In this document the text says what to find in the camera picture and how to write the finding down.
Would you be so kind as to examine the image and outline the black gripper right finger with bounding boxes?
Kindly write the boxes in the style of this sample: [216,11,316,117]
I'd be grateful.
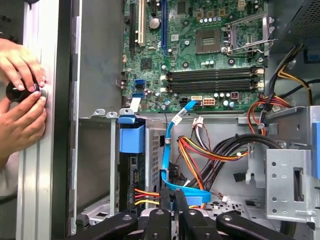
[174,188,296,240]

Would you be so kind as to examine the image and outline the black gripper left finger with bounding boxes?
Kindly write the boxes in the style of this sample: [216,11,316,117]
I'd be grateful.
[62,188,173,240]

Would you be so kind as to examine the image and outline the red orange yellow power wire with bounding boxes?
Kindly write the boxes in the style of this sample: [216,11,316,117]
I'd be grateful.
[133,135,250,210]

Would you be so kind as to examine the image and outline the blue data wire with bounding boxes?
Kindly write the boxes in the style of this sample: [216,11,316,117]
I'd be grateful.
[159,98,213,209]

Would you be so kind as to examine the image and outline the hard disk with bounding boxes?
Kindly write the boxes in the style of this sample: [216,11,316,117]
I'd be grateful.
[117,114,146,215]

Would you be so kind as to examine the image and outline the round black tool blue ring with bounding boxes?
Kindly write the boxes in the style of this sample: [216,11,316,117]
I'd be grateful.
[5,79,49,103]

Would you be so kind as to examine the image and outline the metal disk bay cage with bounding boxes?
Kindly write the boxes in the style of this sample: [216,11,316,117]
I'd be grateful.
[76,107,248,227]

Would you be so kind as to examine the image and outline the person right hand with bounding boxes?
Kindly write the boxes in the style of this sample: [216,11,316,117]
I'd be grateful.
[0,90,49,168]

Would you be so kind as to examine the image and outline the person left hand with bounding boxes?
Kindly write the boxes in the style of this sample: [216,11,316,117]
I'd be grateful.
[0,38,48,93]

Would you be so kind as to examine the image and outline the metal optical drive cage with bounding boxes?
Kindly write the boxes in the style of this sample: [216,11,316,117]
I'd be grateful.
[246,106,320,227]

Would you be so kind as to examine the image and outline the black RAM slot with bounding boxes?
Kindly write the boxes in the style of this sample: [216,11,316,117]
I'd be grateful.
[166,67,265,75]
[166,81,265,88]
[166,74,265,81]
[166,87,265,95]

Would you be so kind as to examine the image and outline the black PC case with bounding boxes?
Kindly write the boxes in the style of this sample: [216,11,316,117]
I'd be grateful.
[51,0,320,240]

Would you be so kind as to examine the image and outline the blue plastic drive latch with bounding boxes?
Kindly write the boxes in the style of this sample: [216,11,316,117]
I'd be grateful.
[311,122,320,180]

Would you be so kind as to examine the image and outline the green motherboard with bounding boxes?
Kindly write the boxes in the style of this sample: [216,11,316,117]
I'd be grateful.
[121,0,268,113]

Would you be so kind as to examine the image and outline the CPU socket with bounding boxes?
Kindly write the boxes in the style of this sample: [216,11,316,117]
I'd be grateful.
[195,29,223,54]

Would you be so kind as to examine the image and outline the black expansion slot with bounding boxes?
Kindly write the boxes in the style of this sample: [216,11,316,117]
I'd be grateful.
[129,3,137,56]

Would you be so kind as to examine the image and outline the blue expansion slot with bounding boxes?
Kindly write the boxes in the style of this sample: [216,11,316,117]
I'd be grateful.
[161,0,168,54]

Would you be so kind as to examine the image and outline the white expansion slot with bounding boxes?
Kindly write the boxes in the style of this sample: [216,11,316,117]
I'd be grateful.
[138,0,147,48]

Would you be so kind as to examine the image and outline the round coin battery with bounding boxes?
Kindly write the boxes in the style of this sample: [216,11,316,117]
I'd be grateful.
[149,16,161,30]

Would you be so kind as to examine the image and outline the grey power supply unit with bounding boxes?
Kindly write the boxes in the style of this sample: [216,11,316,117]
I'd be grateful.
[266,0,320,55]

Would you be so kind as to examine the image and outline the black keyboard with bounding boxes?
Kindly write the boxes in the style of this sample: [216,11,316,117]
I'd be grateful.
[0,0,25,45]

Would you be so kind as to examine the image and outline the thin wires with white plug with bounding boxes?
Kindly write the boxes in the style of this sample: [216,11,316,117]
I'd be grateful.
[191,116,213,151]

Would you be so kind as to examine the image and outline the red orange wire bundle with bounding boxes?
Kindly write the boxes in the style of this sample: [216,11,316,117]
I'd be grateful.
[246,96,295,137]

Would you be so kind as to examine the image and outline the yellow black wire bundle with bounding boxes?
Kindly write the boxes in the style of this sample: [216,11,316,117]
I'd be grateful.
[264,43,315,107]

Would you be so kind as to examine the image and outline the locking lever wire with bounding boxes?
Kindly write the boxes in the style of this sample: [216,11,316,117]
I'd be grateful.
[228,38,279,55]

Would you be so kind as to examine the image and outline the metal socket cover frame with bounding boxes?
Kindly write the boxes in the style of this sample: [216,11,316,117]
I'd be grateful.
[224,13,276,58]

